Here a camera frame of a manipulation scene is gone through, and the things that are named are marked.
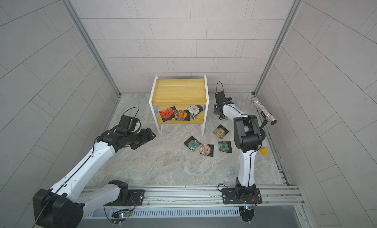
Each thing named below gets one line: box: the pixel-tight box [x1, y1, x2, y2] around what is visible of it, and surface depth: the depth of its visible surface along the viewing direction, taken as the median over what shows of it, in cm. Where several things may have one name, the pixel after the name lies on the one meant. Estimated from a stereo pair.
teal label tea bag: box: [183, 135, 202, 153], surface depth 91 cm
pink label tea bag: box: [198, 143, 215, 157], surface depth 88 cm
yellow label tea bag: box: [212, 124, 230, 140], surface depth 96 cm
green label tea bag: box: [217, 140, 233, 153], surface depth 90 cm
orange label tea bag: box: [174, 109, 191, 121], surface depth 86 cm
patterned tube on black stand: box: [250, 96, 278, 131], surface depth 84 cm
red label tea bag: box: [159, 106, 177, 123], surface depth 87 cm
